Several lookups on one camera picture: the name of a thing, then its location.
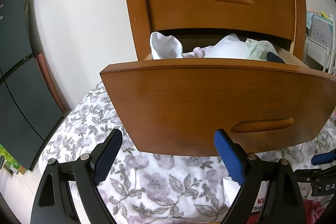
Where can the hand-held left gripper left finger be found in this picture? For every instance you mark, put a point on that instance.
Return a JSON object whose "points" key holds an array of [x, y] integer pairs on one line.
{"points": [[107, 158]]}

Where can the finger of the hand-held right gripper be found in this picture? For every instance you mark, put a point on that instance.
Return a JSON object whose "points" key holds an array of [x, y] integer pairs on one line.
{"points": [[324, 157]]}

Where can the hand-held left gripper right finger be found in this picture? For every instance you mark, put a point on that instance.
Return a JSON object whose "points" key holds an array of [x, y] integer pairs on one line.
{"points": [[229, 158]]}

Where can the wooden drawer with tall front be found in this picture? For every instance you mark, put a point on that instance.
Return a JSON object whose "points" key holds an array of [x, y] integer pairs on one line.
{"points": [[183, 103]]}

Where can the white padded bra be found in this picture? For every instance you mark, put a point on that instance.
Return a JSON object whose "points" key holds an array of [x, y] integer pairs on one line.
{"points": [[225, 49]]}

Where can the light pink garment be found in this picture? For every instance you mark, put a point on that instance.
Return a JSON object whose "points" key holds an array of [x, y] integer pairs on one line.
{"points": [[198, 53]]}

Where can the black lace underwear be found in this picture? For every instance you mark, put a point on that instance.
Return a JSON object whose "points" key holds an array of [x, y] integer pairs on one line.
{"points": [[275, 57]]}

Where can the cream lace cloth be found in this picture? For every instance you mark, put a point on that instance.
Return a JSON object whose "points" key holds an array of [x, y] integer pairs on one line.
{"points": [[258, 48]]}

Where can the red floral blanket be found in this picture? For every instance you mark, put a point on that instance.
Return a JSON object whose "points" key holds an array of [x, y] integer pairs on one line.
{"points": [[315, 211]]}

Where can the pile of colourful toys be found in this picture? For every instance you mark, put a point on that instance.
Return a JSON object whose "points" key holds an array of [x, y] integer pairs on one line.
{"points": [[333, 115]]}

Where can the white printed cloth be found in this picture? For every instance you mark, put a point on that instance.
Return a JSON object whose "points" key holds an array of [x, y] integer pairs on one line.
{"points": [[258, 203]]}

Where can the grey floral bedsheet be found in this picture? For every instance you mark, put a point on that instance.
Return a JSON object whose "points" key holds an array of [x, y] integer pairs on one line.
{"points": [[157, 187]]}

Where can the green colourful boxes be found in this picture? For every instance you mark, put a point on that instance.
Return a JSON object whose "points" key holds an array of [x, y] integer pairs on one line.
{"points": [[10, 161]]}

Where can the reddish brown wooden board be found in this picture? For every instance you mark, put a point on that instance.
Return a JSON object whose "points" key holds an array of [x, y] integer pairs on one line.
{"points": [[50, 77]]}

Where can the dark grey wardrobe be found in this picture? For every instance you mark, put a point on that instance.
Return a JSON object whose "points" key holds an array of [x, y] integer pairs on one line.
{"points": [[21, 82]]}

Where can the light blue picture board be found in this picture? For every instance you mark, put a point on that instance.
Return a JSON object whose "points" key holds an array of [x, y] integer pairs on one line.
{"points": [[323, 29]]}

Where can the teal cloth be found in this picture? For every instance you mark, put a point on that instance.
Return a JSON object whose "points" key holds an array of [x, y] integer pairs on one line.
{"points": [[310, 18]]}

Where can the yellow toy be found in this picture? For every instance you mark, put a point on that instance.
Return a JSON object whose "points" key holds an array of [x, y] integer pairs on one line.
{"points": [[325, 14]]}

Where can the wooden nightstand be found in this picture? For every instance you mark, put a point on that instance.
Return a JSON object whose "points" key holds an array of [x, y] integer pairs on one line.
{"points": [[132, 16]]}

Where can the wooden drawer with short front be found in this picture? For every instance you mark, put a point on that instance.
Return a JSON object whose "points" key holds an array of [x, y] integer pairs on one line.
{"points": [[183, 3]]}

